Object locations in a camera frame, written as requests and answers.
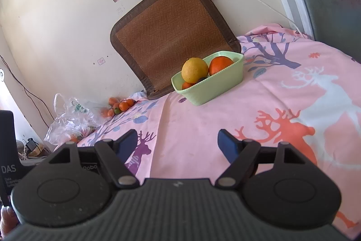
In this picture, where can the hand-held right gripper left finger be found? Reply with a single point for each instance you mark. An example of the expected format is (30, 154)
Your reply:
(127, 145)

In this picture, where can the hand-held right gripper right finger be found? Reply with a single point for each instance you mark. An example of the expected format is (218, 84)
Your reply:
(228, 146)

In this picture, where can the light green plastic basket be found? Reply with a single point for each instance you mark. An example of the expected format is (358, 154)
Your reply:
(214, 85)

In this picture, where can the small orange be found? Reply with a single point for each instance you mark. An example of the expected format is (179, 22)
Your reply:
(186, 85)

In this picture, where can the large yellow grapefruit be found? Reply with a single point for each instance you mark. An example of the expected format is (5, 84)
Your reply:
(194, 70)

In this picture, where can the person's left hand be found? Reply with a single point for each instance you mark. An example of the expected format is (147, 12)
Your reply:
(7, 219)

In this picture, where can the black charger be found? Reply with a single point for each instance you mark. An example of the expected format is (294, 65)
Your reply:
(31, 144)

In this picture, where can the pink printed bedsheet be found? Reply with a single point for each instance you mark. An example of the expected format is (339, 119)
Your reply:
(225, 116)

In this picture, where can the brown woven basket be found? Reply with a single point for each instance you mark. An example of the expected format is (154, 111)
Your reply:
(39, 152)

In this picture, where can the pile of small citrus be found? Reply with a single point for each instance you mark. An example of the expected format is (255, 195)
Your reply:
(123, 106)

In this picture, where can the white crumpled cloth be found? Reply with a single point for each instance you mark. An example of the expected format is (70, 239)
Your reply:
(139, 95)

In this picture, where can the clear plastic bag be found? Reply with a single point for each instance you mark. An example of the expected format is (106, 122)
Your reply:
(70, 121)

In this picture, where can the large orange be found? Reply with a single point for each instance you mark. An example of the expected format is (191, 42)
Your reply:
(221, 65)

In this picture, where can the brown woven seat mat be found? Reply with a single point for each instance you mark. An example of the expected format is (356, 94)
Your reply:
(169, 37)

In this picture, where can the white wall socket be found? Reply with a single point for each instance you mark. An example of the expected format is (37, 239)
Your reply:
(1, 75)

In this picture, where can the pink wall sticker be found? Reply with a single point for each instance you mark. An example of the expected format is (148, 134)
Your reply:
(101, 61)

